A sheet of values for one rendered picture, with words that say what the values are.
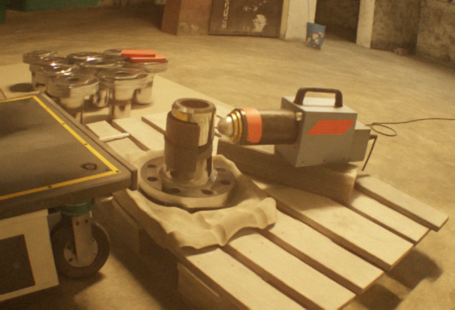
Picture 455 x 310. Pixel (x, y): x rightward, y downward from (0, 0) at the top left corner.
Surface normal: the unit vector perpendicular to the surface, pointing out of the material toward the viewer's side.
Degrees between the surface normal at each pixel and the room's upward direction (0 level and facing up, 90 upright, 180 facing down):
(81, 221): 90
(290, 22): 90
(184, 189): 0
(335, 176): 90
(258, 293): 0
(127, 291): 0
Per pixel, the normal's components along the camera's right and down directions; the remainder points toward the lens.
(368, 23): -0.77, 0.14
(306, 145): 0.37, 0.37
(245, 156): -0.43, 0.27
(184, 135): -0.22, 0.32
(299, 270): 0.12, -0.93
